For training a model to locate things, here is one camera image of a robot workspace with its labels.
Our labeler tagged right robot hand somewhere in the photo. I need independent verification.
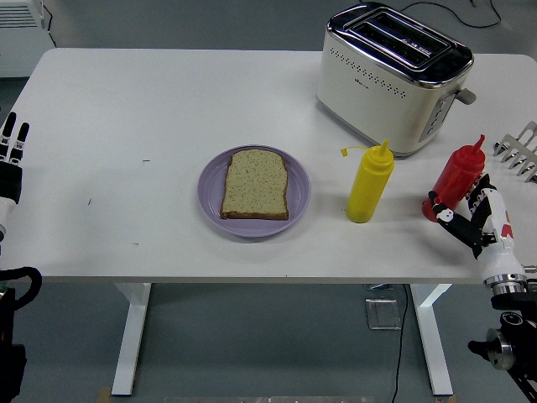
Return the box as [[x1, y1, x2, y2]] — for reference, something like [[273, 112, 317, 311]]
[[427, 171, 528, 287]]

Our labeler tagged red squeeze bottle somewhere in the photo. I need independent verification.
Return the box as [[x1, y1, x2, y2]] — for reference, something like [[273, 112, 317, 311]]
[[421, 133, 487, 222]]

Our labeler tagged white table leg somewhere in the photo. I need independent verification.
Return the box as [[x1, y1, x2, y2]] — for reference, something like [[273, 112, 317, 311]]
[[111, 282, 153, 398], [409, 283, 455, 398]]

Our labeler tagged black cable under table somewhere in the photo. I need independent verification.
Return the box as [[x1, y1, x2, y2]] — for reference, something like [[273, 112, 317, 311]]
[[391, 284, 410, 403]]

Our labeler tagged black toaster power cable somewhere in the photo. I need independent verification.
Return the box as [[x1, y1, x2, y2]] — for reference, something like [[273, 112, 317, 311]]
[[398, 0, 503, 29]]

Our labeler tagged cream and chrome toaster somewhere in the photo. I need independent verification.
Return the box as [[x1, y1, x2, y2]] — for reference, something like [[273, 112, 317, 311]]
[[315, 1, 478, 160]]

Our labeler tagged purple plate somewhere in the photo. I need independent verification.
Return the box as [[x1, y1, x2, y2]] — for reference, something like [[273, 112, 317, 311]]
[[197, 144, 312, 239]]

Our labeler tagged silver metal toast rack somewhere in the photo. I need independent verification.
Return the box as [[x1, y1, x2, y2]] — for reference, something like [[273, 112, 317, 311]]
[[491, 121, 537, 184]]

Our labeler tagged metal floor socket plate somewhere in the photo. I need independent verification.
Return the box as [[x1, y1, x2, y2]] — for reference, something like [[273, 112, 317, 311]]
[[364, 297, 403, 332]]

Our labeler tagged white radiator heater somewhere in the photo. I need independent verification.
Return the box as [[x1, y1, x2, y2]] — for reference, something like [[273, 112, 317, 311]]
[[0, 0, 55, 79]]

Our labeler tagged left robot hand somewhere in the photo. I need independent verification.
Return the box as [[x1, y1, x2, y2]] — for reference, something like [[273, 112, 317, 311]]
[[0, 111, 31, 234]]

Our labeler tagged yellow squeeze bottle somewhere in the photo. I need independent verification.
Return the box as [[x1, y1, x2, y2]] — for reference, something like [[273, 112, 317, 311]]
[[340, 139, 396, 224]]

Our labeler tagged slice of bread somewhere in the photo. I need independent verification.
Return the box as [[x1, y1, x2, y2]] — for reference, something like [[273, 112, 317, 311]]
[[220, 149, 290, 221]]

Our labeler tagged black heater cable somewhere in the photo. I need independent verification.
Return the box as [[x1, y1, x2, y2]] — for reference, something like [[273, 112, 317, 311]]
[[41, 4, 58, 49]]

